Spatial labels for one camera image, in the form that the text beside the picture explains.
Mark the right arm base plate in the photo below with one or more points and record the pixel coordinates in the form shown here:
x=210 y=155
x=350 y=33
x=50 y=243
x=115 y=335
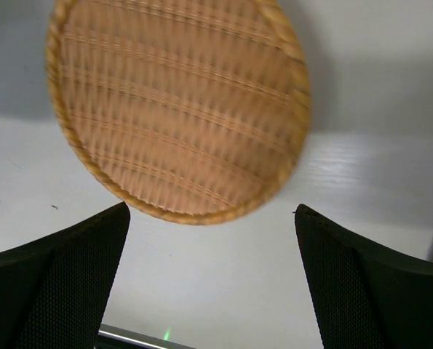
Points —
x=113 y=337

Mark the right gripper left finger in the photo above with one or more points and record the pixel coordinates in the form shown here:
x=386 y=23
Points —
x=54 y=290

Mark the round orange woven tray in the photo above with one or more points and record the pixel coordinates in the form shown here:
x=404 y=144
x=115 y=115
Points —
x=194 y=112

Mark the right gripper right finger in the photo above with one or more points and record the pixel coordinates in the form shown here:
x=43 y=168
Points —
x=365 y=295

